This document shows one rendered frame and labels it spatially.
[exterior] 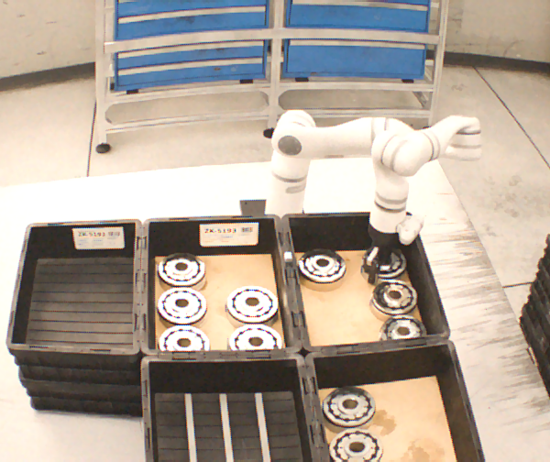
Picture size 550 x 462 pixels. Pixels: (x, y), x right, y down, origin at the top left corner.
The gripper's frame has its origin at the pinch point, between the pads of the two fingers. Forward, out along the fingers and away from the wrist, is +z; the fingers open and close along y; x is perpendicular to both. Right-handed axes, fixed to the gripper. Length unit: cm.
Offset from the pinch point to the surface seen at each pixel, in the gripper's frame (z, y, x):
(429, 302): -4.6, 6.9, 15.8
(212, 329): 2.2, 32.9, -20.2
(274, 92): 61, -145, -117
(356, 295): 2.2, 7.2, -1.3
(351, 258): 2.2, -2.5, -7.9
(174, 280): -0.9, 28.7, -33.0
